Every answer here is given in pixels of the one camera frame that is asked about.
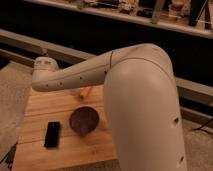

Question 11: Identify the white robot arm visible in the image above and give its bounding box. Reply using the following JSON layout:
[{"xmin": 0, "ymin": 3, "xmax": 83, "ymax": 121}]
[{"xmin": 32, "ymin": 43, "xmax": 187, "ymax": 171}]

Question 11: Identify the orange carrot-like object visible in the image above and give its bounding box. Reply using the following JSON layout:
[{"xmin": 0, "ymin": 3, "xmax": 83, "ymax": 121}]
[{"xmin": 79, "ymin": 86, "xmax": 92, "ymax": 99}]

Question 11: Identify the wooden board table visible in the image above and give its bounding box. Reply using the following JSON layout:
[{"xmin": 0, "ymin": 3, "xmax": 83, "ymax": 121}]
[{"xmin": 12, "ymin": 86, "xmax": 117, "ymax": 171}]

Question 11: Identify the black rectangular block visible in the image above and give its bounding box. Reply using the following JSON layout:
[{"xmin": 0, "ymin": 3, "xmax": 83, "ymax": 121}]
[{"xmin": 44, "ymin": 122, "xmax": 61, "ymax": 148}]

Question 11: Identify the cluttered background shelf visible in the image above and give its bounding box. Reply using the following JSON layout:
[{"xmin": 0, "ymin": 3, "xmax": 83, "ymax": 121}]
[{"xmin": 25, "ymin": 0, "xmax": 213, "ymax": 40}]

